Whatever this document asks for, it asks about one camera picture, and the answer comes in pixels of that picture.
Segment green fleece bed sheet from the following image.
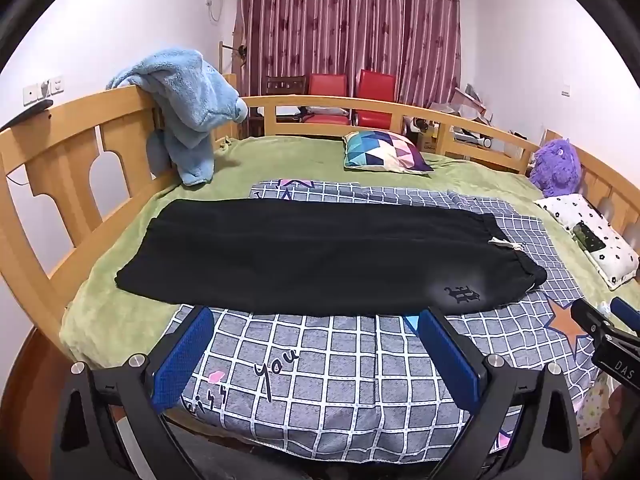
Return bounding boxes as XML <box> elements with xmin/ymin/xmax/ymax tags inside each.
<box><xmin>60</xmin><ymin>136</ymin><xmax>614</xmax><ymax>367</ymax></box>

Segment colourful geometric pillow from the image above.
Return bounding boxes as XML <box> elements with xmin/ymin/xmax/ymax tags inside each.
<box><xmin>343</xmin><ymin>130</ymin><xmax>433</xmax><ymax>174</ymax></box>

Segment purple plush toy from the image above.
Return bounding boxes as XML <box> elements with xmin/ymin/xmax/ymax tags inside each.
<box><xmin>529</xmin><ymin>139</ymin><xmax>582</xmax><ymax>197</ymax></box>

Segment wall power sockets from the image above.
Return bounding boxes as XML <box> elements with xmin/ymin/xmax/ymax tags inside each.
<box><xmin>23</xmin><ymin>77</ymin><xmax>64</xmax><ymax>106</ymax></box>

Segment wooden bed frame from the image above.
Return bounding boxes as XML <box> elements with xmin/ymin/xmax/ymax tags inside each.
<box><xmin>0</xmin><ymin>72</ymin><xmax>640</xmax><ymax>351</ymax></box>

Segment person right hand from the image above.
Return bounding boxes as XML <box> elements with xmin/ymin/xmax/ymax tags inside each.
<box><xmin>582</xmin><ymin>385</ymin><xmax>639</xmax><ymax>480</ymax></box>

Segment red chair right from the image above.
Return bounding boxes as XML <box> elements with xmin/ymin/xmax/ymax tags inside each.
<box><xmin>356</xmin><ymin>70</ymin><xmax>396</xmax><ymax>130</ymax></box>

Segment dark wooden chair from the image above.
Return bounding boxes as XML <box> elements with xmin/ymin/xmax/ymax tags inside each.
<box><xmin>248</xmin><ymin>76</ymin><xmax>308</xmax><ymax>136</ymax></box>

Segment red chair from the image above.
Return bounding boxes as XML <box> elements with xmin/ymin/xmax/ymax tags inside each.
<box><xmin>356</xmin><ymin>70</ymin><xmax>396</xmax><ymax>130</ymax></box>
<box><xmin>301</xmin><ymin>72</ymin><xmax>352</xmax><ymax>126</ymax></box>

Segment grey checked quilt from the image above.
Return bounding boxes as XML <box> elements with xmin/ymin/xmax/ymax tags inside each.
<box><xmin>177</xmin><ymin>179</ymin><xmax>608</xmax><ymax>463</ymax></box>

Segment black pants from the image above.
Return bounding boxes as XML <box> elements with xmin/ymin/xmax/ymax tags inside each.
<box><xmin>115</xmin><ymin>198</ymin><xmax>547</xmax><ymax>316</ymax></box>

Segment white dotted pillow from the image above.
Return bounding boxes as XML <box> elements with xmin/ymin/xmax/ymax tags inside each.
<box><xmin>535</xmin><ymin>194</ymin><xmax>639</xmax><ymax>290</ymax></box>

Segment red chair left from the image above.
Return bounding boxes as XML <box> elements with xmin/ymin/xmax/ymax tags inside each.
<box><xmin>301</xmin><ymin>72</ymin><xmax>352</xmax><ymax>126</ymax></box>

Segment light blue fleece garment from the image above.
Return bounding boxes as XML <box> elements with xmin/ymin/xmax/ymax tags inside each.
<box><xmin>106</xmin><ymin>48</ymin><xmax>248</xmax><ymax>188</ymax></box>

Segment maroon curtain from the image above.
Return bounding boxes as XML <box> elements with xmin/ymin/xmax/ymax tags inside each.
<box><xmin>236</xmin><ymin>0</ymin><xmax>461</xmax><ymax>106</ymax></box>

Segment phone on dotted pillow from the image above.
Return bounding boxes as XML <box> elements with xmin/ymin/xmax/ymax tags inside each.
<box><xmin>572</xmin><ymin>221</ymin><xmax>606</xmax><ymax>252</ymax></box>

